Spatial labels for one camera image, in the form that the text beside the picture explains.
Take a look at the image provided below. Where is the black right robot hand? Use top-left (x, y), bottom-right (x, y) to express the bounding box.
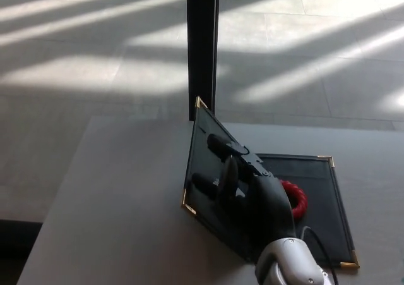
top-left (191, 133), bottom-right (298, 262)

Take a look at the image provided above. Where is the black diary with gold corners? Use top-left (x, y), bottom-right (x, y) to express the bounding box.
top-left (181, 95), bottom-right (360, 270)

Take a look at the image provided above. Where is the black vertical pillar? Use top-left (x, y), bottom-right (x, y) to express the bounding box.
top-left (186, 0), bottom-right (220, 122)

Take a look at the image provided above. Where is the dark floor mat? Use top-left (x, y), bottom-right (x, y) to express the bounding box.
top-left (0, 219), bottom-right (44, 285)

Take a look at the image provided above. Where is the red twisted ring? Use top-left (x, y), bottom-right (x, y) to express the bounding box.
top-left (280, 179), bottom-right (309, 221)

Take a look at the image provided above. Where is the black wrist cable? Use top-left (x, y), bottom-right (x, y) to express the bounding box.
top-left (299, 226), bottom-right (340, 285)

